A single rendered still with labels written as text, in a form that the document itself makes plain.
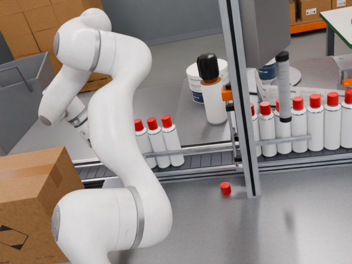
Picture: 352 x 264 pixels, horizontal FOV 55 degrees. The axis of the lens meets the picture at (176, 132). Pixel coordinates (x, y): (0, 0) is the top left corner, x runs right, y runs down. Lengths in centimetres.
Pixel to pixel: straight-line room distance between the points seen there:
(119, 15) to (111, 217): 524
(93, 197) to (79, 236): 7
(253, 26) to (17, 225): 83
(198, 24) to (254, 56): 474
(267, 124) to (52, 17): 362
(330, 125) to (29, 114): 263
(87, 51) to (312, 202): 79
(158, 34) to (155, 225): 516
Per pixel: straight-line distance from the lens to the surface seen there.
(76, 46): 78
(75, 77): 109
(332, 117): 119
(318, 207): 114
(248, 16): 86
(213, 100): 140
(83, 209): 63
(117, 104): 72
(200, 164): 125
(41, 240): 111
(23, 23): 460
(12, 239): 114
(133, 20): 574
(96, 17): 90
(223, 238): 106
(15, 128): 337
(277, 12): 94
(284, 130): 119
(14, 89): 319
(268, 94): 133
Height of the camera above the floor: 164
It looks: 31 degrees down
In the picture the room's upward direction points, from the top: 15 degrees counter-clockwise
